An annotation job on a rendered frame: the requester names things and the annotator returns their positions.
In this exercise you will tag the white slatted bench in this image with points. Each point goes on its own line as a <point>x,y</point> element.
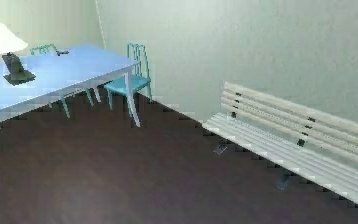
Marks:
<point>287,140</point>

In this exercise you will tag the small dark object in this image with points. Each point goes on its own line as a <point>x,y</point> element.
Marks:
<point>63,52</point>

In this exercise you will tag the white shade table lamp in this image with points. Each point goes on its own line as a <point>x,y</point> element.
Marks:
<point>7,43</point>

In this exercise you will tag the blue table with white legs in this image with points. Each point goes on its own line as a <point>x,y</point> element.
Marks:
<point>70,68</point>

